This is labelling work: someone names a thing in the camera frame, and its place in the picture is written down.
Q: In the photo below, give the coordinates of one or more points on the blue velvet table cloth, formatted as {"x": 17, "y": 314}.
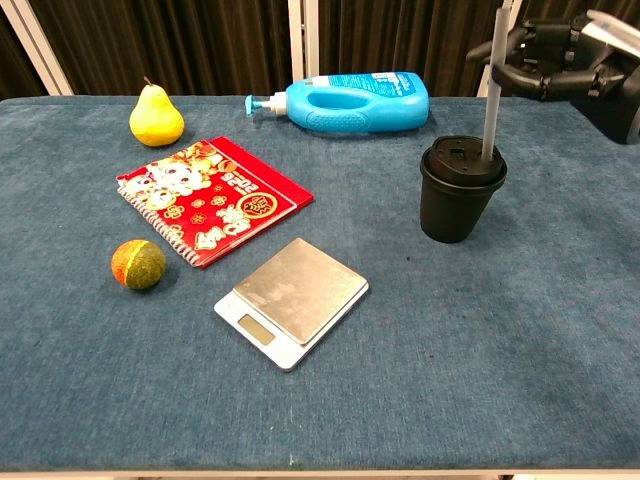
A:
{"x": 320, "y": 390}

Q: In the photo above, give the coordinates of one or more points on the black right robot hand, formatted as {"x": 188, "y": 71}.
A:
{"x": 570, "y": 65}

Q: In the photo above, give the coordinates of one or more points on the black cup with lid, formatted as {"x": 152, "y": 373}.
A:
{"x": 455, "y": 200}

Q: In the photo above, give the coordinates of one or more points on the blue pump detergent bottle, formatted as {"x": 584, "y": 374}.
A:
{"x": 360, "y": 102}

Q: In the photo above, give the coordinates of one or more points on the orange and green ball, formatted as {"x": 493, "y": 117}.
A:
{"x": 138, "y": 264}

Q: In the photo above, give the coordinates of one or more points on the white digital kitchen scale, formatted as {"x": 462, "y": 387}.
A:
{"x": 292, "y": 300}

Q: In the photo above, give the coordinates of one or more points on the yellow pear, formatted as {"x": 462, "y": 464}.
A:
{"x": 156, "y": 117}

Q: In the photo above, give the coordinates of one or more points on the translucent white straw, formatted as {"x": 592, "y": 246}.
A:
{"x": 492, "y": 115}

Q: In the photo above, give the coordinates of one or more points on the red spiral desk calendar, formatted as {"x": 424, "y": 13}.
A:
{"x": 215, "y": 200}

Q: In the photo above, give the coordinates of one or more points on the dark pleated curtain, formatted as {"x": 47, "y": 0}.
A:
{"x": 165, "y": 40}

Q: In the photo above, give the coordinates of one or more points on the white vertical frame post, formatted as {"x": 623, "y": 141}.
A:
{"x": 303, "y": 40}

